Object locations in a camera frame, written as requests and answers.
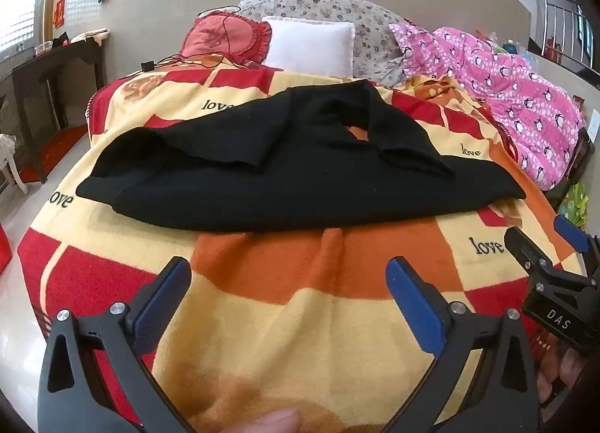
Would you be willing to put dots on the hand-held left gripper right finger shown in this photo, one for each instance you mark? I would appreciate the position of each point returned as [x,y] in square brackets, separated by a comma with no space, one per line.
[417,306]

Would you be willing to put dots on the green printed bag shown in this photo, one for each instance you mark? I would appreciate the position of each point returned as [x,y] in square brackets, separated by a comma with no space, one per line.
[574,203]

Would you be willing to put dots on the metal stair railing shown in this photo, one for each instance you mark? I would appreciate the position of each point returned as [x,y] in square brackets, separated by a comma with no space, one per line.
[562,25]

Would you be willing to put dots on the black charger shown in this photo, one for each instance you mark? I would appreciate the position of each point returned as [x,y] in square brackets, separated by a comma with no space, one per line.
[148,65]

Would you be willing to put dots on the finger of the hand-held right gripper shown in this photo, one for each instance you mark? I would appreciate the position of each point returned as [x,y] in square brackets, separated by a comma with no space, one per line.
[525,245]
[569,231]

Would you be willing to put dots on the red orange printed blanket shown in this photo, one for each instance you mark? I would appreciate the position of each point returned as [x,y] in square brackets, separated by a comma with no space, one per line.
[281,320]

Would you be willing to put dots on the pink penguin print quilt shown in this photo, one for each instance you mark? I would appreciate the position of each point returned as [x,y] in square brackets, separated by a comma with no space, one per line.
[506,86]

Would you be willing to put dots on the red frilled pillow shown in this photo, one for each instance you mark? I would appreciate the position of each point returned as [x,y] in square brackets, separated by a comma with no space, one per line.
[220,37]

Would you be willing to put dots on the dark wooden table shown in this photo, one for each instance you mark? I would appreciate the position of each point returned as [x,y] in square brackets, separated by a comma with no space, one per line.
[51,67]

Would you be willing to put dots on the grey floral pillow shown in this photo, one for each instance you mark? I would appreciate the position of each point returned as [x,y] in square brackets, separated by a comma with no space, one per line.
[356,16]

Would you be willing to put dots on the dark bed frame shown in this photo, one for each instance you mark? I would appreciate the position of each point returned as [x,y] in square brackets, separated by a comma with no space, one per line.
[574,161]

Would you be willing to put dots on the person's left hand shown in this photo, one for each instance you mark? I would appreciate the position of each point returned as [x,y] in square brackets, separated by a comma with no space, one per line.
[267,422]

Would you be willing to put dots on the white paper sheet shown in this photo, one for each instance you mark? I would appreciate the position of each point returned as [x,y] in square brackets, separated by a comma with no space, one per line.
[594,123]

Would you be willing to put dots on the black pants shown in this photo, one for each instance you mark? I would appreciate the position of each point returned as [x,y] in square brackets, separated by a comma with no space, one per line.
[290,180]

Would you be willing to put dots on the beige cloth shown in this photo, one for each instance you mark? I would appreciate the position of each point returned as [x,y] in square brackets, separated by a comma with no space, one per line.
[91,35]

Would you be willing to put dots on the person's right hand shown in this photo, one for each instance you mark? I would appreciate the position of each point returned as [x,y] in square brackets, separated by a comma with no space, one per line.
[560,374]

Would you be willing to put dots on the red wall sticker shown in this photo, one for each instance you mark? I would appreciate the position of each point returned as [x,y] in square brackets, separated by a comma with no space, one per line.
[59,12]

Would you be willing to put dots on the window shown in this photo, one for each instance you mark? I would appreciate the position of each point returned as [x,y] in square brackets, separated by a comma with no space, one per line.
[18,11]

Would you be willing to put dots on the white pillow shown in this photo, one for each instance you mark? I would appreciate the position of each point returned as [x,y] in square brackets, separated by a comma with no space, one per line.
[309,44]

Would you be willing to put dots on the red floor mat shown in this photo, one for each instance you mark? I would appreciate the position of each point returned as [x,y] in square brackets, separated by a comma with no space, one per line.
[56,152]

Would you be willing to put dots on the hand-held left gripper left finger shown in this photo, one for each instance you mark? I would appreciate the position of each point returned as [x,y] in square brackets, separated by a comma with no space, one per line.
[161,302]

